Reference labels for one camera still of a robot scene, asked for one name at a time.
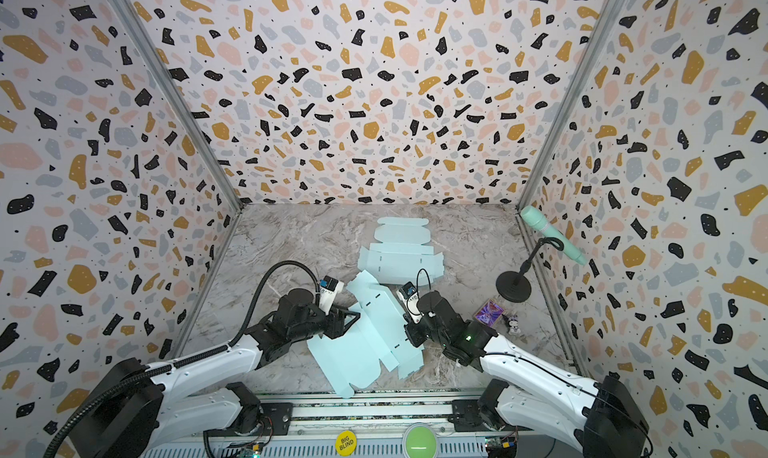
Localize mint paper box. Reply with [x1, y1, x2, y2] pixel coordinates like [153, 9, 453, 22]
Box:
[307, 271, 424, 399]

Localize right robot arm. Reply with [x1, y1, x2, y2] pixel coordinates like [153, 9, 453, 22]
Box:
[397, 283, 654, 457]

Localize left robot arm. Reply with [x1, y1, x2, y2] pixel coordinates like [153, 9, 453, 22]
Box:
[60, 288, 360, 457]

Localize colourful small card box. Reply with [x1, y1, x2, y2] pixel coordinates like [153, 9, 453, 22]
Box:
[474, 299, 505, 326]

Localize mint flat box far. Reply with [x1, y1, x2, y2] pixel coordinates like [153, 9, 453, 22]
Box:
[357, 216, 445, 285]

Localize small black white figurine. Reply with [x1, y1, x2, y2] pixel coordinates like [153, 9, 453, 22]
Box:
[506, 316, 521, 335]

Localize green round button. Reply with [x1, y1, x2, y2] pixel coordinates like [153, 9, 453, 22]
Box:
[402, 423, 438, 458]

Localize yellow round sticker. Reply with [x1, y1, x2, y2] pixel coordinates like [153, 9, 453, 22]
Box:
[335, 430, 358, 457]

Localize mint green microphone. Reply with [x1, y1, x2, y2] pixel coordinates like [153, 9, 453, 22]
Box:
[520, 206, 588, 265]

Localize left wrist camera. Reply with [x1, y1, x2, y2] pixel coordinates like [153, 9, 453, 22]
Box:
[318, 275, 344, 314]

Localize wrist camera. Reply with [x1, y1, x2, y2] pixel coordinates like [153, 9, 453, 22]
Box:
[318, 275, 344, 314]
[396, 281, 423, 323]

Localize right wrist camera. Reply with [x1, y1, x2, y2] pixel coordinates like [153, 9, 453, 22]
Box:
[396, 281, 423, 323]

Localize left black corrugated cable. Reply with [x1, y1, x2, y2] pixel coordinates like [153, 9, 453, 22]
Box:
[41, 259, 322, 458]

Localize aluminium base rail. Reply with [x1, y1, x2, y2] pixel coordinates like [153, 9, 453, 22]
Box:
[146, 389, 581, 457]

